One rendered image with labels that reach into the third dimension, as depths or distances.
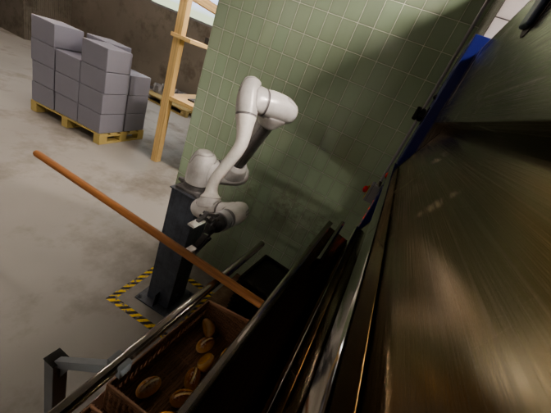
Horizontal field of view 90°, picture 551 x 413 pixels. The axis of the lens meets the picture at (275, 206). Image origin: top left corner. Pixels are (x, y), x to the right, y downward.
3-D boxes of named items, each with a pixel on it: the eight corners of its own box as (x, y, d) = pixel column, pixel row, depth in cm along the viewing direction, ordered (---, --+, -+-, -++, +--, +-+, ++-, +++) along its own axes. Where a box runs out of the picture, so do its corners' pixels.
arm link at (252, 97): (241, 109, 123) (267, 116, 130) (246, 68, 122) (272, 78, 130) (229, 115, 134) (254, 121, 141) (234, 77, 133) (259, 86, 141)
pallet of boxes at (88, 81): (30, 109, 419) (29, 12, 364) (84, 108, 496) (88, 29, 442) (98, 144, 401) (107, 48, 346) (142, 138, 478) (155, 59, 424)
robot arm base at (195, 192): (187, 177, 191) (188, 170, 189) (213, 192, 187) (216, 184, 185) (169, 183, 175) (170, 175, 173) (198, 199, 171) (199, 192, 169)
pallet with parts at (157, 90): (205, 117, 767) (209, 103, 751) (183, 117, 682) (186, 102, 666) (164, 97, 794) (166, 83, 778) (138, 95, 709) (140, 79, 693)
